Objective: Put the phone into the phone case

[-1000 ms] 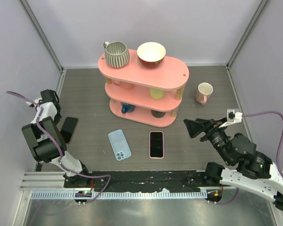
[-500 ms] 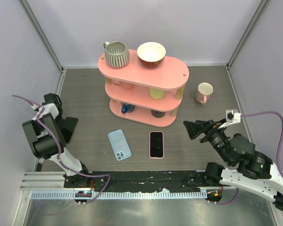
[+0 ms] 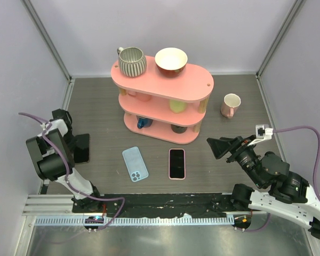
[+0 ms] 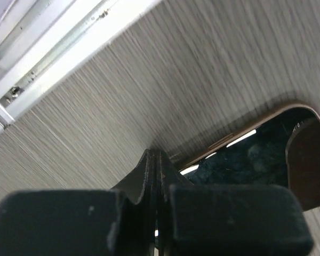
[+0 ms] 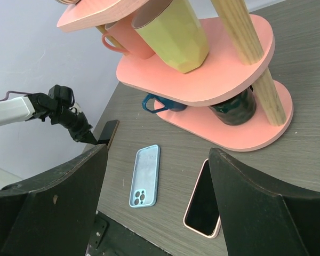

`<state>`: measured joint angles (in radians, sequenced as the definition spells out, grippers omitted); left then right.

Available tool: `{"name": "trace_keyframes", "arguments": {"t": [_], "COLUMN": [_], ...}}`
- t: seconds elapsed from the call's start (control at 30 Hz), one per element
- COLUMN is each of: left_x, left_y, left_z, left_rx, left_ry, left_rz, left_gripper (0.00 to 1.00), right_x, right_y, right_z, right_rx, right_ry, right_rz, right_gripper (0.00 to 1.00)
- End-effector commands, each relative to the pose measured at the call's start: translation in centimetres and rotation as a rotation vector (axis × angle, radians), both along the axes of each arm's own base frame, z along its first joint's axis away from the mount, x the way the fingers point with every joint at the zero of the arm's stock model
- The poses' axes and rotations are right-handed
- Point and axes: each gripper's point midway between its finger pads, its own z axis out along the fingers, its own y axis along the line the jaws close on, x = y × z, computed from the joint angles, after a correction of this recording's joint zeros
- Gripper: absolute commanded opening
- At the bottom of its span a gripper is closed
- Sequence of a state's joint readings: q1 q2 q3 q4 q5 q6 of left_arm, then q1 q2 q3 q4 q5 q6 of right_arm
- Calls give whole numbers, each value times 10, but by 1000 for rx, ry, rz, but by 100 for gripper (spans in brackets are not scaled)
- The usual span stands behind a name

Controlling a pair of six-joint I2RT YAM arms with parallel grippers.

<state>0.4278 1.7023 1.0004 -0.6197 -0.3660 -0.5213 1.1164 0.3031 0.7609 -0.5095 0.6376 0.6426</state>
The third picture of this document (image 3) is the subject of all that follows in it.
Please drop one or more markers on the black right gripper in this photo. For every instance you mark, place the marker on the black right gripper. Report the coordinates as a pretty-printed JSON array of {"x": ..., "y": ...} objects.
[{"x": 220, "y": 146}]

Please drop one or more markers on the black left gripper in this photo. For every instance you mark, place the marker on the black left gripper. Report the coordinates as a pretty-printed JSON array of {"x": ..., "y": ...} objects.
[{"x": 73, "y": 144}]

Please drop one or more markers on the purple smartphone black screen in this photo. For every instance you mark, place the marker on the purple smartphone black screen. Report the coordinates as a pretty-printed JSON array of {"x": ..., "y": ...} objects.
[{"x": 176, "y": 163}]

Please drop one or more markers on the light blue phone case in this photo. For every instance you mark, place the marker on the light blue phone case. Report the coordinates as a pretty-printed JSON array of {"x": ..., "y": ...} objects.
[{"x": 135, "y": 165}]

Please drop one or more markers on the pink phone case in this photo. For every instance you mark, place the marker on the pink phone case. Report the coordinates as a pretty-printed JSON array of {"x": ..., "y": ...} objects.
[{"x": 176, "y": 178}]

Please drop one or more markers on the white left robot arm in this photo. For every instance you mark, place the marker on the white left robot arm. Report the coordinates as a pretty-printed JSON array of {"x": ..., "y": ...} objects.
[{"x": 55, "y": 152}]

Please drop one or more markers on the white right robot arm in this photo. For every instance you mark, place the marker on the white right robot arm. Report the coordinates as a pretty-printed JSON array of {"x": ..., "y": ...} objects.
[{"x": 278, "y": 191}]

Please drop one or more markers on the dark teal mug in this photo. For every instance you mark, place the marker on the dark teal mug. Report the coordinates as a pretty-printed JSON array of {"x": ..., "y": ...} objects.
[{"x": 178, "y": 129}]

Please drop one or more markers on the pink mug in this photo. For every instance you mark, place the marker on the pink mug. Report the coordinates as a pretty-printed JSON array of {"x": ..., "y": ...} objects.
[{"x": 230, "y": 104}]

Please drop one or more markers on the yellow-green cup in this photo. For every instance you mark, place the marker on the yellow-green cup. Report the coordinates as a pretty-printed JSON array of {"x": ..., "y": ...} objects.
[{"x": 177, "y": 106}]

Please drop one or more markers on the pink three-tier wooden shelf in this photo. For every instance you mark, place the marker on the pink three-tier wooden shelf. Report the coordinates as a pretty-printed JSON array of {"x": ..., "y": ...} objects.
[{"x": 193, "y": 86}]

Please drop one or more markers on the blue mug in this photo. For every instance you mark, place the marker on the blue mug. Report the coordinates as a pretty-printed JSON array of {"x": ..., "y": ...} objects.
[{"x": 144, "y": 122}]

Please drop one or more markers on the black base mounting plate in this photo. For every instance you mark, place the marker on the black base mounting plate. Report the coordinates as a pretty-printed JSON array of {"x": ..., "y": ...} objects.
[{"x": 197, "y": 205}]

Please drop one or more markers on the pink cup on shelf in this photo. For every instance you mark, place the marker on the pink cup on shelf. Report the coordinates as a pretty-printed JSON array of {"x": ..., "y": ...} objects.
[{"x": 139, "y": 96}]

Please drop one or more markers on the red bowl white inside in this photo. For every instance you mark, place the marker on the red bowl white inside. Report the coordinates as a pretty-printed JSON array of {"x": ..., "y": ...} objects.
[{"x": 171, "y": 61}]

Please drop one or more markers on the grey striped mug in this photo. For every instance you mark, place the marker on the grey striped mug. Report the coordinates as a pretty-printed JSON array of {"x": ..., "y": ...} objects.
[{"x": 132, "y": 61}]

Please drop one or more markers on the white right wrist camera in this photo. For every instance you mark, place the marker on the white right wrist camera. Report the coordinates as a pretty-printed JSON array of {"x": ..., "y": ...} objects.
[{"x": 262, "y": 133}]

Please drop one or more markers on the white slotted cable duct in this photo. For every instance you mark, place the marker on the white slotted cable duct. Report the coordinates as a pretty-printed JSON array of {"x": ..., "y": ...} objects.
[{"x": 86, "y": 220}]

